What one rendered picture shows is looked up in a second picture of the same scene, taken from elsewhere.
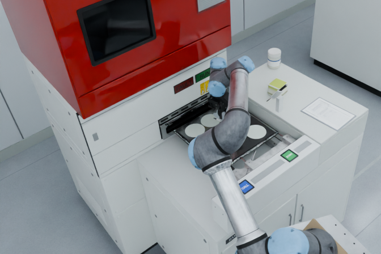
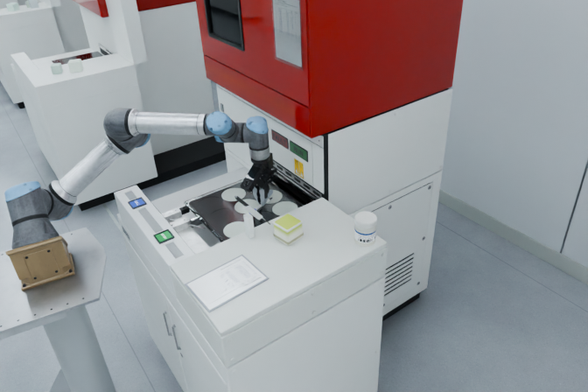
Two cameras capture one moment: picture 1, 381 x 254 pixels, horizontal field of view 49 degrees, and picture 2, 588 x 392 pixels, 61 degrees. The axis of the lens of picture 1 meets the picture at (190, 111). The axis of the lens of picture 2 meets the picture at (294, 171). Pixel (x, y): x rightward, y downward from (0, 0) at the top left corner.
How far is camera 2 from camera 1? 2.47 m
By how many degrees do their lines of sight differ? 70
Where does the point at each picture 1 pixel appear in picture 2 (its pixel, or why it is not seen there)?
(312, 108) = (242, 266)
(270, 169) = (152, 222)
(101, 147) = not seen: hidden behind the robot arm
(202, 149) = not seen: hidden behind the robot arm
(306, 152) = (162, 251)
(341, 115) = (215, 293)
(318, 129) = (197, 267)
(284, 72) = (344, 250)
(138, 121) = not seen: hidden behind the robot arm
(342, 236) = (66, 300)
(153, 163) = (233, 176)
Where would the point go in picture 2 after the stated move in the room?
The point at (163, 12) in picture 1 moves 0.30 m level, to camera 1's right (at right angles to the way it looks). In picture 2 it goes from (248, 28) to (245, 52)
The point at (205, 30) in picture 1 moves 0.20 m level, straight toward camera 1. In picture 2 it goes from (283, 87) to (227, 89)
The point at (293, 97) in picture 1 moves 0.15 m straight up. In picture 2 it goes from (276, 252) to (273, 214)
